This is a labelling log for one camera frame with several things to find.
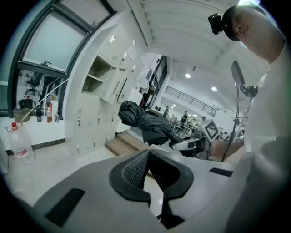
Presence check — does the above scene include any black cable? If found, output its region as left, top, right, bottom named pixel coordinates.
left=221, top=85, right=241, bottom=162

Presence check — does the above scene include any white paper notice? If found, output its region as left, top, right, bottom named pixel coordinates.
left=126, top=45, right=138, bottom=61

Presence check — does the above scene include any black head camera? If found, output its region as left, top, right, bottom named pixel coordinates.
left=208, top=13, right=224, bottom=35

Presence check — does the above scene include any person's right forearm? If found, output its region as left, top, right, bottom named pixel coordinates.
left=209, top=138, right=246, bottom=161

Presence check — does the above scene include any green fabric bag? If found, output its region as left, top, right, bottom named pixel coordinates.
left=13, top=108, right=32, bottom=123

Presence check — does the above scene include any orange and white box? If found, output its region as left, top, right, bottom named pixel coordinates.
left=50, top=101, right=59, bottom=121

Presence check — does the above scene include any black metal railing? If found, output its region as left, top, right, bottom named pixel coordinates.
left=165, top=86, right=217, bottom=117

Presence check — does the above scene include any black office chair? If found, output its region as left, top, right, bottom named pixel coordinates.
left=24, top=72, right=43, bottom=96

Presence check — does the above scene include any black framed window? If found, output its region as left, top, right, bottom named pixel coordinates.
left=8, top=0, right=118, bottom=118

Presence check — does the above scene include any black chest-mounted device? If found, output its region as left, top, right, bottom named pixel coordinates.
left=230, top=60, right=246, bottom=86

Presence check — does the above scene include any person's white shirt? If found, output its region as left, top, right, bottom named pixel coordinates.
left=236, top=41, right=291, bottom=164

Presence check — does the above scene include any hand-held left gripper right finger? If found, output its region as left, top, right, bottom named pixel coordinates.
left=148, top=150, right=195, bottom=230

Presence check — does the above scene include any large clear water bottle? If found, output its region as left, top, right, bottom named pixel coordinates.
left=5, top=122, right=35, bottom=165

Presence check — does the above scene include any black device with wrist strap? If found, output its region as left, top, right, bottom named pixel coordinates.
left=117, top=100, right=185, bottom=146

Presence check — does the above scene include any black bag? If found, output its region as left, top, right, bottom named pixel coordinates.
left=18, top=96, right=37, bottom=110

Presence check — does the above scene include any person's head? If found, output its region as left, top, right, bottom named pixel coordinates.
left=221, top=2, right=287, bottom=66

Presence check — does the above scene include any wooden step platform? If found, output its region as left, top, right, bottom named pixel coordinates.
left=104, top=131, right=157, bottom=157

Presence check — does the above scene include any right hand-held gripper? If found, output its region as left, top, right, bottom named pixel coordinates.
left=171, top=119, right=225, bottom=160

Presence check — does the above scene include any white storage cabinet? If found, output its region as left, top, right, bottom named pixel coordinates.
left=65, top=22, right=151, bottom=160

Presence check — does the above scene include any black device mount clamp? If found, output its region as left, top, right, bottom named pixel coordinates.
left=238, top=84, right=259, bottom=99

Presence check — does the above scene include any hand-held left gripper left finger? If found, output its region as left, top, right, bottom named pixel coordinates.
left=109, top=150, right=152, bottom=206

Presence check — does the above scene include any dark drink bottle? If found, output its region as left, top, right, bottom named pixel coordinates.
left=35, top=104, right=43, bottom=123

